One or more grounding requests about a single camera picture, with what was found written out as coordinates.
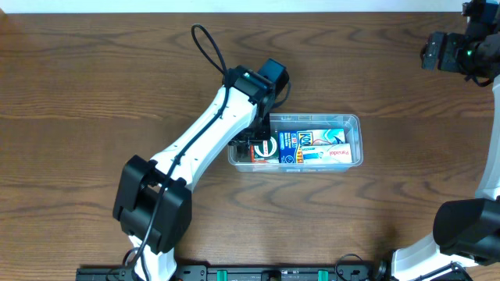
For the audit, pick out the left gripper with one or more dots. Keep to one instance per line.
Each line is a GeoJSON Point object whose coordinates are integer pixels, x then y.
{"type": "Point", "coordinates": [242, 143]}

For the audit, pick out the green square box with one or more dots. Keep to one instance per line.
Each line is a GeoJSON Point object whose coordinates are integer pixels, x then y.
{"type": "Point", "coordinates": [267, 151]}

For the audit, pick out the dark bottle white cap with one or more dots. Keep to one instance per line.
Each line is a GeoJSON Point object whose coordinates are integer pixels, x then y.
{"type": "Point", "coordinates": [242, 153]}

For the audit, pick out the blue Kool Fever box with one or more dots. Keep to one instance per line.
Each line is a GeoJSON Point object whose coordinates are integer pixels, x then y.
{"type": "Point", "coordinates": [292, 141]}

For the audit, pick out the white blue Panadol box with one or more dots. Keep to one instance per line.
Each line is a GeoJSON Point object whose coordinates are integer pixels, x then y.
{"type": "Point", "coordinates": [327, 154]}

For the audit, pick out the red Panadol box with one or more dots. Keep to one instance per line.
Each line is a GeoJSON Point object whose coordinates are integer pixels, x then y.
{"type": "Point", "coordinates": [252, 153]}

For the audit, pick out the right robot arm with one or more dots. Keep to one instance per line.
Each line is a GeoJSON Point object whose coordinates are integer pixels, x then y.
{"type": "Point", "coordinates": [465, 232]}

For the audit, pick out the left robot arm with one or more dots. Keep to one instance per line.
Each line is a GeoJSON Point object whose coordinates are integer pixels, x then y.
{"type": "Point", "coordinates": [154, 199]}

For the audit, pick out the clear plastic container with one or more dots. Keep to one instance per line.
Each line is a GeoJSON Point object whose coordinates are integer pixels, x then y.
{"type": "Point", "coordinates": [288, 121]}

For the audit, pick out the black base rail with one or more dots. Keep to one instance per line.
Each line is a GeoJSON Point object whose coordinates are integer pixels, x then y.
{"type": "Point", "coordinates": [348, 272]}

